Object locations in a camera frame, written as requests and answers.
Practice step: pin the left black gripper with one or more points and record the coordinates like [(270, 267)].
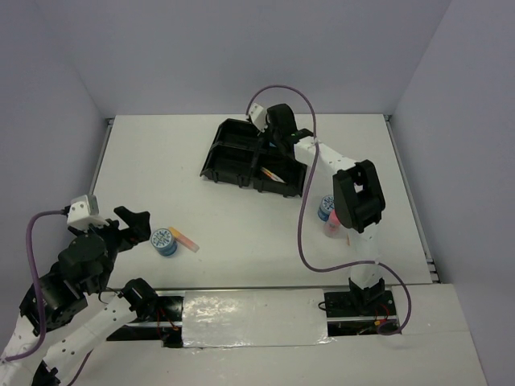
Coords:
[(138, 231)]

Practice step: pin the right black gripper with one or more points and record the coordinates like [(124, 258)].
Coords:
[(267, 120)]

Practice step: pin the yellow highlighter pen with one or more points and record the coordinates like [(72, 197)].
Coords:
[(270, 172)]

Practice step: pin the pink glue bottle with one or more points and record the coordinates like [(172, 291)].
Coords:
[(332, 225)]

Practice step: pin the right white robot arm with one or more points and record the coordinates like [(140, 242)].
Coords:
[(358, 200)]

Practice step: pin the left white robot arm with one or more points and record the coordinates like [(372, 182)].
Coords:
[(39, 353)]

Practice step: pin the orange glue stick left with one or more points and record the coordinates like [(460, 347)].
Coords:
[(183, 240)]

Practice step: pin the black four-compartment organizer tray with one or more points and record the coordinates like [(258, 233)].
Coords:
[(240, 156)]

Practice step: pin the silver tape sheet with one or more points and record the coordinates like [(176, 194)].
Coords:
[(254, 318)]

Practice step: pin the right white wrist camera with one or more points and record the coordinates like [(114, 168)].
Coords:
[(257, 116)]

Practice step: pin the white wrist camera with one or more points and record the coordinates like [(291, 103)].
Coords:
[(257, 116), (84, 214)]

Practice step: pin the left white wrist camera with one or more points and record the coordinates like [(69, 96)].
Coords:
[(84, 214)]

